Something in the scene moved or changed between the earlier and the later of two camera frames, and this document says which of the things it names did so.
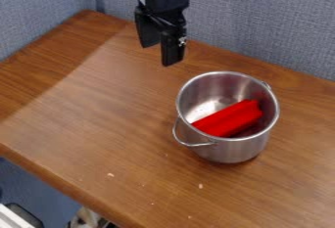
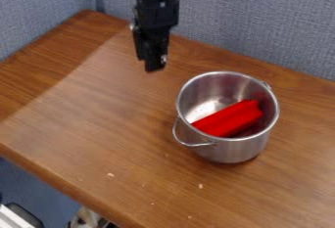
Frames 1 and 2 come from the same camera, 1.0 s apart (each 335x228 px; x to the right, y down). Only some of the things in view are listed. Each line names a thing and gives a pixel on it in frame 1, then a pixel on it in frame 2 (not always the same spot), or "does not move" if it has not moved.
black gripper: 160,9 to 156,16
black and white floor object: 16,217 does not move
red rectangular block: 230,121 does not move
